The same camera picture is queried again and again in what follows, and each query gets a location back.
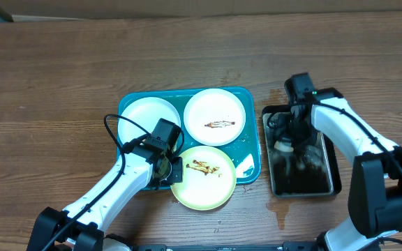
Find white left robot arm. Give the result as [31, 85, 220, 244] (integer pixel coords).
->
[27, 142, 182, 251]

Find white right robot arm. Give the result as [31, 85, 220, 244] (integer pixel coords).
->
[290, 97, 402, 250]

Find black soapy water tray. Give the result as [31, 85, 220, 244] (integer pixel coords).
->
[262, 105, 342, 198]

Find teal plastic tray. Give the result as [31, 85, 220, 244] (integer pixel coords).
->
[118, 86, 262, 185]

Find yellow green scrubbing sponge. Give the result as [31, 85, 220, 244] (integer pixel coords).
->
[274, 141, 294, 153]

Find white plate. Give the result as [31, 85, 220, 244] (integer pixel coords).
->
[183, 89, 246, 146]
[118, 97, 181, 144]

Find pale yellow plate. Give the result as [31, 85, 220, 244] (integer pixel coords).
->
[170, 146, 237, 211]

